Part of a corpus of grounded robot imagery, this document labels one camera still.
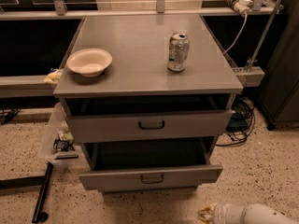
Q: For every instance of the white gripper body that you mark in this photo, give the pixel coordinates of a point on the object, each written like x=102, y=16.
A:
x=221, y=213

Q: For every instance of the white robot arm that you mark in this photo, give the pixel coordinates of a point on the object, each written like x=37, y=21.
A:
x=253, y=213

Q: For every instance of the grey middle drawer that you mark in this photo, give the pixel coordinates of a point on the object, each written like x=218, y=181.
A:
x=149, y=164

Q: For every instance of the grey drawer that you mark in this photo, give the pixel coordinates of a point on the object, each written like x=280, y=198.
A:
x=112, y=128
x=149, y=164

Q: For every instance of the grey top drawer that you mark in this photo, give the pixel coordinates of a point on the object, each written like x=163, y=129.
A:
x=112, y=128

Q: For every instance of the grey drawer cabinet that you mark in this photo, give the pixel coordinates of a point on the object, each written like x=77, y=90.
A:
x=138, y=81

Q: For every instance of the dark grey cabinet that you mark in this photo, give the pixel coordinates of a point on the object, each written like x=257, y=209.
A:
x=278, y=95

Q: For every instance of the clear plastic trash bag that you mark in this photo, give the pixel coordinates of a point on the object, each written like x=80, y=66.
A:
x=59, y=159

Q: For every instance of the silver soda can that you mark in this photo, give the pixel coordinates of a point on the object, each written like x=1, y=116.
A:
x=178, y=52

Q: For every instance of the black metal stand leg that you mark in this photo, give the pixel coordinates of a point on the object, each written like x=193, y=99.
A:
x=43, y=181

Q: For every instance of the white bowl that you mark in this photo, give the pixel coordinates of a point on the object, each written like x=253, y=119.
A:
x=89, y=62

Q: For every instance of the white power strip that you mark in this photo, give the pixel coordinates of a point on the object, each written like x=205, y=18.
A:
x=239, y=6

